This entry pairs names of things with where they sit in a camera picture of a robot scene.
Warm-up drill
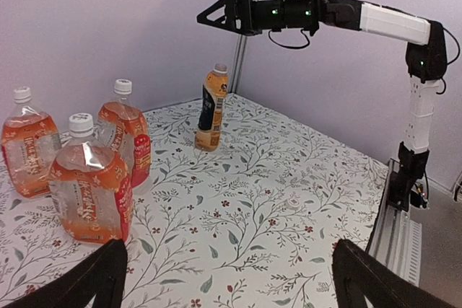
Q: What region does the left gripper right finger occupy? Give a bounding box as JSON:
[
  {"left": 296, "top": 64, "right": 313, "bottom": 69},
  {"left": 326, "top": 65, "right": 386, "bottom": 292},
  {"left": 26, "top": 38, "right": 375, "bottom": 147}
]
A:
[{"left": 332, "top": 239, "right": 453, "bottom": 308}]

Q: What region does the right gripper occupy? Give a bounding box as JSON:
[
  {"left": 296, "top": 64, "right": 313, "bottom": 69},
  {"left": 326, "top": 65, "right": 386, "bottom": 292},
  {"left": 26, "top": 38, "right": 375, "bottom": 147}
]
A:
[{"left": 196, "top": 0, "right": 256, "bottom": 36}]

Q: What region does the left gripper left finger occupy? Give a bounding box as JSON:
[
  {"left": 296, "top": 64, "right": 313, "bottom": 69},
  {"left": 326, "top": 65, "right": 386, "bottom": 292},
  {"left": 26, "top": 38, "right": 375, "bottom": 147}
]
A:
[{"left": 7, "top": 240, "right": 128, "bottom": 307}]

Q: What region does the small white bottle cap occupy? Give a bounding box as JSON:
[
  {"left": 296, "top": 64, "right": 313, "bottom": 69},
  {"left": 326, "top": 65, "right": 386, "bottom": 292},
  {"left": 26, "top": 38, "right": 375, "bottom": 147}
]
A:
[{"left": 286, "top": 198, "right": 300, "bottom": 209}]

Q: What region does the milk tea bottle dark label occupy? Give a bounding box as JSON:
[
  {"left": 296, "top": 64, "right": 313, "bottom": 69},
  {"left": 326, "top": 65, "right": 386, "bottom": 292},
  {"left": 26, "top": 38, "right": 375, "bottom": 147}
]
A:
[{"left": 195, "top": 63, "right": 228, "bottom": 151}]

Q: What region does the orange tea bottle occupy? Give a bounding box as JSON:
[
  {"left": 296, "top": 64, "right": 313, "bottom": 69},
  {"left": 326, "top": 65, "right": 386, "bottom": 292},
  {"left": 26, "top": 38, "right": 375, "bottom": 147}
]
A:
[
  {"left": 97, "top": 79, "right": 152, "bottom": 195},
  {"left": 49, "top": 113, "right": 134, "bottom": 244},
  {"left": 1, "top": 87, "right": 61, "bottom": 198}
]

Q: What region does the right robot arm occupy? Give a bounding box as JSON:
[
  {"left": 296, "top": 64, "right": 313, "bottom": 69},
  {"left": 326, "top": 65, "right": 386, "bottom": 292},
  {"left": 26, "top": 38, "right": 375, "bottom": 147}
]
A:
[{"left": 196, "top": 0, "right": 450, "bottom": 211}]

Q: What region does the orange tea bottle front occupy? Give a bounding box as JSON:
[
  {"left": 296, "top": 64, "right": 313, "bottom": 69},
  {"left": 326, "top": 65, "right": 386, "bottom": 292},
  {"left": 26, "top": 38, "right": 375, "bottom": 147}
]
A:
[{"left": 49, "top": 113, "right": 134, "bottom": 244}]

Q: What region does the floral tablecloth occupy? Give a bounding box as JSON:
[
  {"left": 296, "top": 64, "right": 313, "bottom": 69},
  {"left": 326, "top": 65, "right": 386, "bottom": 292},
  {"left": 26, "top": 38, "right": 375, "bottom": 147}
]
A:
[{"left": 0, "top": 93, "right": 389, "bottom": 308}]

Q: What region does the left aluminium corner post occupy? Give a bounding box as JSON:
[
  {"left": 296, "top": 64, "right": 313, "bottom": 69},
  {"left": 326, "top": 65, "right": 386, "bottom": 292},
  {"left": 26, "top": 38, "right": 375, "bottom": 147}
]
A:
[{"left": 230, "top": 35, "right": 248, "bottom": 94}]

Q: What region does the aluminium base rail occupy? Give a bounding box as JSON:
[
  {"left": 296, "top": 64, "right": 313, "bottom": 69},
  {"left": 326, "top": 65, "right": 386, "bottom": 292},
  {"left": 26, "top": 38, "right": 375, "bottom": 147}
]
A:
[{"left": 366, "top": 159, "right": 422, "bottom": 286}]

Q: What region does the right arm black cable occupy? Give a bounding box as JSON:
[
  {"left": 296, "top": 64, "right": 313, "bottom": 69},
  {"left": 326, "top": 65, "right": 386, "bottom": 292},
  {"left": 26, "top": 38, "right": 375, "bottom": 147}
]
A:
[{"left": 245, "top": 0, "right": 462, "bottom": 96}]

